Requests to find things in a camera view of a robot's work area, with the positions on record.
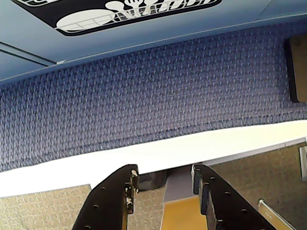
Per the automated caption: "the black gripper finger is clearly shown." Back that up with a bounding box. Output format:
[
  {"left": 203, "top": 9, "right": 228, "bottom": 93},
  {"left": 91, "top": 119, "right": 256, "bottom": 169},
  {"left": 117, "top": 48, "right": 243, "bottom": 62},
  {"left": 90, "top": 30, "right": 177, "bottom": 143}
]
[
  {"left": 191, "top": 163, "right": 277, "bottom": 230},
  {"left": 74, "top": 164, "right": 140, "bottom": 230}
]

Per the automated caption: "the tan board with black edge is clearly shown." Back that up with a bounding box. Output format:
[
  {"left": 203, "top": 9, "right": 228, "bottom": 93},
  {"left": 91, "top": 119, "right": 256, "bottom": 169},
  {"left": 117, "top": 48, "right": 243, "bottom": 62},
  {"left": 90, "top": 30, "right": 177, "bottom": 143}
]
[{"left": 283, "top": 35, "right": 307, "bottom": 104}]

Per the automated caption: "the light blue dish rack box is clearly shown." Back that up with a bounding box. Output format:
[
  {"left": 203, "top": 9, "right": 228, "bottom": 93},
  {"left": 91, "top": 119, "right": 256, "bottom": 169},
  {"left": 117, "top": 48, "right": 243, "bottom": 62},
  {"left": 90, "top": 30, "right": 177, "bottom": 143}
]
[{"left": 0, "top": 0, "right": 307, "bottom": 83}]

